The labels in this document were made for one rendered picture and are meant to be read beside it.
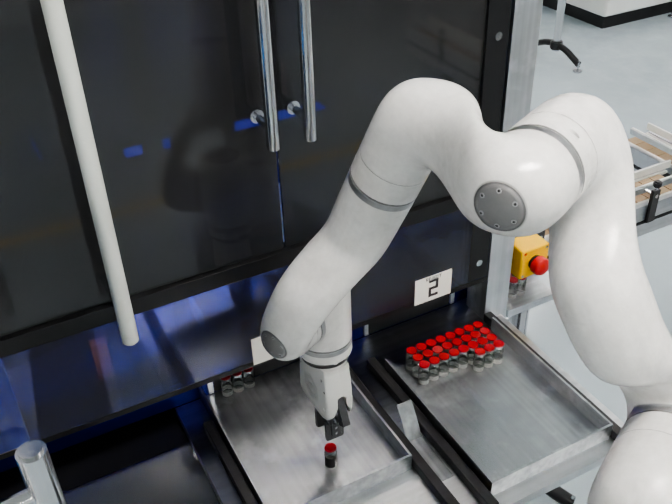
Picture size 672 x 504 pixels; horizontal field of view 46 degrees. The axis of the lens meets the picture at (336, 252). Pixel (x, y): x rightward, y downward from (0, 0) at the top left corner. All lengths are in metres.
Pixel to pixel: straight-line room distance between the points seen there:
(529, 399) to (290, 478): 0.47
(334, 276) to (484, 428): 0.56
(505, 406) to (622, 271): 0.70
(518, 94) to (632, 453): 0.73
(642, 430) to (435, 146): 0.40
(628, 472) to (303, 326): 0.43
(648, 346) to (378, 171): 0.35
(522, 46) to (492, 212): 0.69
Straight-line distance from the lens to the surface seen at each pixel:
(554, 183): 0.76
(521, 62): 1.44
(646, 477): 0.93
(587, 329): 0.88
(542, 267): 1.67
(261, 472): 1.41
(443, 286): 1.57
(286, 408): 1.51
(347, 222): 0.99
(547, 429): 1.50
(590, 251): 0.87
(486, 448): 1.45
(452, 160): 0.81
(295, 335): 1.06
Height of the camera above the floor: 1.96
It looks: 35 degrees down
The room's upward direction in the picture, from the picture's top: 2 degrees counter-clockwise
